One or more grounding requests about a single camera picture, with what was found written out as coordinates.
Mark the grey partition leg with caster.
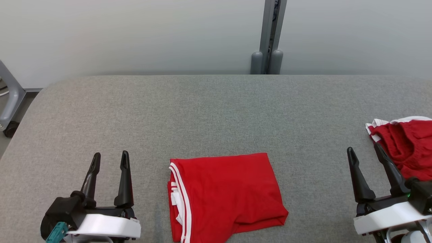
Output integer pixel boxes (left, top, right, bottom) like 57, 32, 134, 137
0, 60, 27, 138

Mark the red shorts white side stripe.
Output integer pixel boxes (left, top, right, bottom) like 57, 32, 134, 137
366, 116, 432, 181

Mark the grey partition post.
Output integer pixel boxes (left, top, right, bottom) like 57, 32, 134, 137
250, 0, 287, 75

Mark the left camera cable teal connector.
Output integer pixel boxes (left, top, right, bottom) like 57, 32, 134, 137
46, 222, 70, 243

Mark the red Bulls 23 jersey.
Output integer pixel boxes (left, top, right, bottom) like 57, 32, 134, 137
167, 153, 289, 243

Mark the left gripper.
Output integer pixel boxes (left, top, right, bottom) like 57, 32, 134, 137
64, 151, 141, 243

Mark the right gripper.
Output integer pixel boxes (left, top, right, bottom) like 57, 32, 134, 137
347, 143, 432, 236

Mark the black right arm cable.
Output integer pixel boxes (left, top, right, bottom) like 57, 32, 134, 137
415, 221, 431, 243

